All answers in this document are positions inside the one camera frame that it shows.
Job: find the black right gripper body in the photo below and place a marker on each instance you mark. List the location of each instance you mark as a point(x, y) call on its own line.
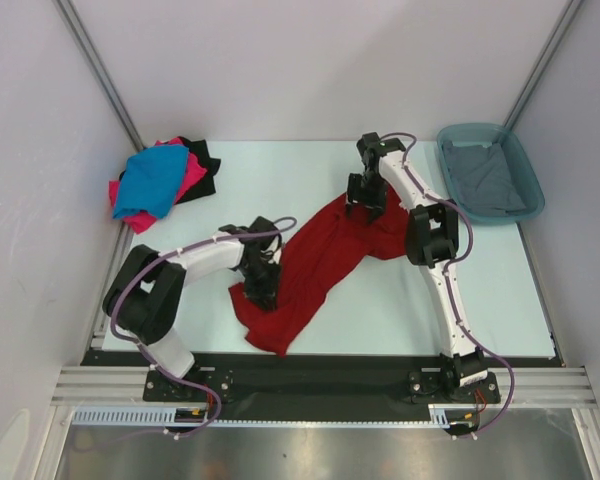
point(373, 189)

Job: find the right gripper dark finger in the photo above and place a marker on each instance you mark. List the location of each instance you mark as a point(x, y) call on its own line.
point(375, 211)
point(352, 193)

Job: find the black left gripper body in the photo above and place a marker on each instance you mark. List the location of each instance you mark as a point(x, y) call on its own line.
point(261, 279)

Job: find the red t shirt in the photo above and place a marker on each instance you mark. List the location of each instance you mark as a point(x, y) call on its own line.
point(325, 250)

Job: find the blue t shirt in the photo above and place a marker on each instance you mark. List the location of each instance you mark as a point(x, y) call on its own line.
point(151, 181)

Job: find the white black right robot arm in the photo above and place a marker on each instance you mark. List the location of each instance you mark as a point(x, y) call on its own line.
point(431, 244)

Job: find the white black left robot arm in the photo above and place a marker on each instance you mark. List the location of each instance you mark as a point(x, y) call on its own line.
point(143, 300)

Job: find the black folded t shirt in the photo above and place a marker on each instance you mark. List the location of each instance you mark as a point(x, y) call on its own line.
point(206, 185)

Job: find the grey t shirt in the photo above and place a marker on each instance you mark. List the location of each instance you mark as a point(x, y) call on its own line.
point(482, 179)

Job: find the teal plastic basket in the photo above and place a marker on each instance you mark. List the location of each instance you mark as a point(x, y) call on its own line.
point(522, 172)

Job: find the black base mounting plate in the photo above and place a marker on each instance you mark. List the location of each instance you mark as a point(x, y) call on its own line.
point(343, 388)

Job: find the grey slotted cable duct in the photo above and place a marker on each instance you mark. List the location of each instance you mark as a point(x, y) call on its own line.
point(190, 417)

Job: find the aluminium front frame rail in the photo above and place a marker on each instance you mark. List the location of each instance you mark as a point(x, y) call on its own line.
point(121, 385)

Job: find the right aluminium corner post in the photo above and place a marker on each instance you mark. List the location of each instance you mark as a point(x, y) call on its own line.
point(548, 52)

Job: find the aluminium corner post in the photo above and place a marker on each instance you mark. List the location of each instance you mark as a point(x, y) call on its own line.
point(89, 51)
point(548, 52)

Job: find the left aluminium corner post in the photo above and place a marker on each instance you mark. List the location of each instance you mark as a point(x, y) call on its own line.
point(89, 51)

